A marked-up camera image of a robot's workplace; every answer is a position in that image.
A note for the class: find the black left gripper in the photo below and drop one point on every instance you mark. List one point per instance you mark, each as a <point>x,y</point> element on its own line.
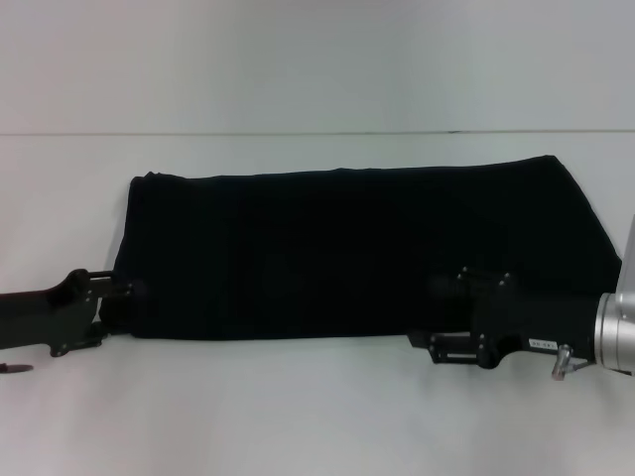
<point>30,317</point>

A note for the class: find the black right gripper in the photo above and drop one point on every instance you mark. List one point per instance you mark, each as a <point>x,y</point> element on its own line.
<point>546,322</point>

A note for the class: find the black shirt with FREE print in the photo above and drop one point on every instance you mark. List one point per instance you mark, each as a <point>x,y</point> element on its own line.
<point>297,248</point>

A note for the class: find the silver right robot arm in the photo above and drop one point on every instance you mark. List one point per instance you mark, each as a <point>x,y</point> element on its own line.
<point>615,327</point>

